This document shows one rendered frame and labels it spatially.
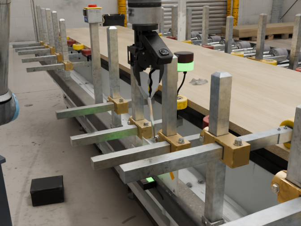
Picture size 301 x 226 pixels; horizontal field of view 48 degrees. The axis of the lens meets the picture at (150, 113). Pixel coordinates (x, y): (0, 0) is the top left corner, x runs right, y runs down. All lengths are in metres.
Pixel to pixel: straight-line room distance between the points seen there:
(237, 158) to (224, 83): 0.17
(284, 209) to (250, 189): 0.53
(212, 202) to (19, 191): 1.85
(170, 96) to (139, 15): 0.26
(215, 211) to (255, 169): 0.23
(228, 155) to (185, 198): 0.33
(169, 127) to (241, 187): 0.32
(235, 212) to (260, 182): 0.15
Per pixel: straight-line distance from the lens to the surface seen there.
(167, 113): 1.04
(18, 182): 2.68
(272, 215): 0.61
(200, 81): 1.53
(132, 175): 0.71
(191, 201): 1.07
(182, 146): 1.02
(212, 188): 0.90
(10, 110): 1.69
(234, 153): 0.78
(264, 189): 1.10
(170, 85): 1.02
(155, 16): 0.93
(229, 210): 1.18
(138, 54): 0.94
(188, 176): 1.35
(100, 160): 0.96
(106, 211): 2.23
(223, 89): 0.80
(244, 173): 1.15
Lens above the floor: 1.31
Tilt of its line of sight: 20 degrees down
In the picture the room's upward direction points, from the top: 1 degrees counter-clockwise
